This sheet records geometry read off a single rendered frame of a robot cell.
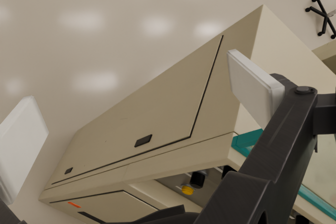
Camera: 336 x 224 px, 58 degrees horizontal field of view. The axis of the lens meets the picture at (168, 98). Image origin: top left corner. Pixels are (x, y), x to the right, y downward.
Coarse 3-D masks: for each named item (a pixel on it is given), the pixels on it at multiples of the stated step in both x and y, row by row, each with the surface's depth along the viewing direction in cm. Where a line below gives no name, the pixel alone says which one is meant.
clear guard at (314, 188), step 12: (252, 132) 46; (240, 144) 47; (252, 144) 46; (324, 144) 41; (312, 156) 44; (324, 156) 43; (312, 168) 47; (324, 168) 46; (312, 180) 50; (324, 180) 48; (300, 192) 53; (312, 192) 53; (324, 192) 52; (324, 204) 55
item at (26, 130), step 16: (32, 96) 20; (16, 112) 17; (32, 112) 19; (0, 128) 16; (16, 128) 16; (32, 128) 18; (0, 144) 15; (16, 144) 16; (32, 144) 18; (0, 160) 14; (16, 160) 16; (32, 160) 17; (0, 176) 14; (16, 176) 15; (0, 192) 14; (16, 192) 15
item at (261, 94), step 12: (228, 60) 20; (240, 60) 18; (228, 72) 20; (240, 72) 18; (252, 72) 16; (264, 72) 15; (240, 84) 18; (252, 84) 16; (264, 84) 14; (276, 84) 14; (240, 96) 19; (252, 96) 16; (264, 96) 14; (276, 96) 14; (252, 108) 17; (264, 108) 15; (276, 108) 14; (264, 120) 15
